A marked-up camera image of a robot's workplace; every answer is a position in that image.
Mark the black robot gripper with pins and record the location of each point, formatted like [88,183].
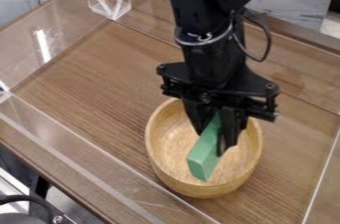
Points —
[213,83]

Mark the brown wooden bowl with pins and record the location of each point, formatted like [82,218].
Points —
[184,157]

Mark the green rectangular block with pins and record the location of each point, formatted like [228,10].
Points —
[202,158]

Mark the black table leg frame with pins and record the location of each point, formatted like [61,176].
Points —
[41,209]

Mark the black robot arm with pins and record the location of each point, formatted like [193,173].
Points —
[212,19]

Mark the clear acrylic corner bracket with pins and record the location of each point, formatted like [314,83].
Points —
[112,9]

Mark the clear acrylic barrier wall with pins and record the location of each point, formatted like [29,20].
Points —
[85,118]

